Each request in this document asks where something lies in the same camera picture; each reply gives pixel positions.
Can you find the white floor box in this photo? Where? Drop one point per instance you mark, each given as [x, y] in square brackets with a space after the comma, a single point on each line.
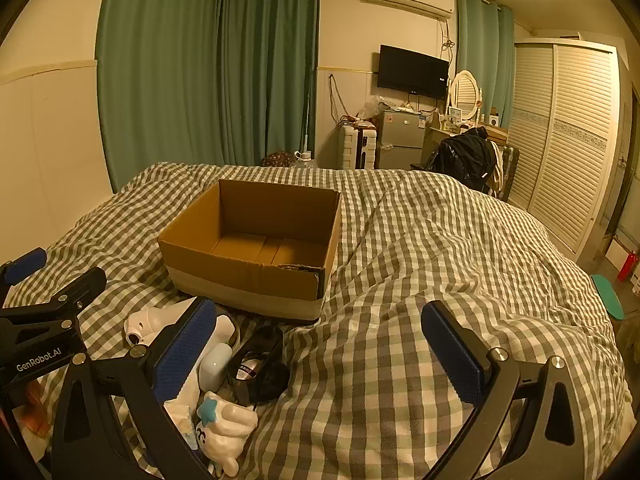
[615, 252]

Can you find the black jacket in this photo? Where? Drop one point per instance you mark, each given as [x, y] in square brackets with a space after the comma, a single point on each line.
[462, 157]

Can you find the white figurine with blue star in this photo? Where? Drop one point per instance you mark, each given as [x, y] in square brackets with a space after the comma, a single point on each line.
[230, 425]

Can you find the orange soft item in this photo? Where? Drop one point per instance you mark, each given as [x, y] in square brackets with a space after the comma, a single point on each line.
[36, 407]

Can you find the brown floral bag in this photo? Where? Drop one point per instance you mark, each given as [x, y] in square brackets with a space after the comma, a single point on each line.
[277, 159]

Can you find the dark hard suitcase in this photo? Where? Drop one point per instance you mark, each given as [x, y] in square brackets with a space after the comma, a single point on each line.
[509, 165]

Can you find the large green curtain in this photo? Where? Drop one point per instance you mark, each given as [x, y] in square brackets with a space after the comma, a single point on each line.
[200, 85]

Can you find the white ribbed suitcase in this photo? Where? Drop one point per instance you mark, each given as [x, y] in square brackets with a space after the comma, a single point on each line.
[357, 147]

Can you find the wooden tabletop box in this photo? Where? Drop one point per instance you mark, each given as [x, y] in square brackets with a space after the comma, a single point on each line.
[496, 133]

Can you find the narrow green curtain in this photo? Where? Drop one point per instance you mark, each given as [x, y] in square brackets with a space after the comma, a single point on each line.
[482, 45]

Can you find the small white picture frame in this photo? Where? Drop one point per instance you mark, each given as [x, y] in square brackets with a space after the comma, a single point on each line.
[456, 114]

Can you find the cream dressing table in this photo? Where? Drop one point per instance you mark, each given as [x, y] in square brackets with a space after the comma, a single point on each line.
[439, 135]

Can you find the white plastic device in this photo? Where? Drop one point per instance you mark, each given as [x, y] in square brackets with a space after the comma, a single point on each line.
[145, 322]

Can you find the teal oval board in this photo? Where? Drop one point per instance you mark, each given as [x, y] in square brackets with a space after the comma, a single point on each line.
[607, 295]

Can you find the white louvred wardrobe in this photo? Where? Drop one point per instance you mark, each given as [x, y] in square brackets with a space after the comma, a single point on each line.
[565, 150]

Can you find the oval white vanity mirror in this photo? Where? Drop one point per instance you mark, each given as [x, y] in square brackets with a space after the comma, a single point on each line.
[465, 92]

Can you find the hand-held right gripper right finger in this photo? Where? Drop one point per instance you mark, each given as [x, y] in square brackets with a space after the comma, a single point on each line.
[452, 355]

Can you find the black wall television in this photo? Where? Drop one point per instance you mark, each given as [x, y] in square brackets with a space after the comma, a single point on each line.
[412, 72]

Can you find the cardboard box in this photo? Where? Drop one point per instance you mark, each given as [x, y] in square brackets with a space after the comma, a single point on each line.
[225, 280]

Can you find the red fire extinguisher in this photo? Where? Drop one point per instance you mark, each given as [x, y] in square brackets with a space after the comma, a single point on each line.
[627, 267]

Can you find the grey white checked blanket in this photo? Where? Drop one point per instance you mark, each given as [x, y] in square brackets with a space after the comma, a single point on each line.
[400, 260]

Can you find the clear plastic bag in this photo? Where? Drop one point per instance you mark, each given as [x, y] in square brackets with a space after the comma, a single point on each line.
[372, 107]

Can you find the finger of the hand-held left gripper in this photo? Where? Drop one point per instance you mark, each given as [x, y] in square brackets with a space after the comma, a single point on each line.
[75, 287]
[27, 265]

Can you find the thin white pole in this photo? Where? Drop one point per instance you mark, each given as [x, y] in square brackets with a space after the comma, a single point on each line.
[307, 130]

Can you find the grey small fridge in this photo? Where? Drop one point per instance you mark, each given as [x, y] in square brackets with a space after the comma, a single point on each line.
[400, 140]

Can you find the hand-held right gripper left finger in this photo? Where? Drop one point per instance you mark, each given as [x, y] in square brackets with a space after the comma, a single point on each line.
[184, 352]

